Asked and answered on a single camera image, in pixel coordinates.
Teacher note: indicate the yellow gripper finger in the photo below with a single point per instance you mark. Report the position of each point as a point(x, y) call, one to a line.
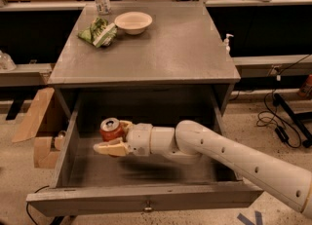
point(116, 147)
point(125, 125)

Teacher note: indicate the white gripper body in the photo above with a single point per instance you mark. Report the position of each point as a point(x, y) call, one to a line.
point(138, 138)

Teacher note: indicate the red coke can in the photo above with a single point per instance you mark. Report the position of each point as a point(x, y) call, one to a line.
point(110, 129)

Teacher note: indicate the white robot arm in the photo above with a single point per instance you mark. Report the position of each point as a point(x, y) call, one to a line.
point(189, 141)

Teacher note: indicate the open grey top drawer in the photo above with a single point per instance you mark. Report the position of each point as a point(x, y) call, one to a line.
point(87, 183)

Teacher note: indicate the metal drawer knob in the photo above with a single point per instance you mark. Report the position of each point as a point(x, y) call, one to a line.
point(148, 208)

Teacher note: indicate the cardboard box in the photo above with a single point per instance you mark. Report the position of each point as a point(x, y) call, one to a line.
point(45, 123)

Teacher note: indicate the grey cabinet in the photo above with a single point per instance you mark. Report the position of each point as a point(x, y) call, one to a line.
point(181, 46)

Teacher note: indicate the green chip bag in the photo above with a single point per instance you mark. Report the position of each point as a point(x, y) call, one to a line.
point(100, 33)

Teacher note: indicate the white ceramic bowl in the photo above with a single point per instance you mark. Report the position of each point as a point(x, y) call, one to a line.
point(133, 23)

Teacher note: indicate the white pump dispenser bottle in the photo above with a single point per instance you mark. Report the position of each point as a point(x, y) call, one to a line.
point(226, 42)

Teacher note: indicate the orange bottle on floor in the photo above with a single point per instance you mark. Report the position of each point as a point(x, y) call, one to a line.
point(306, 89)

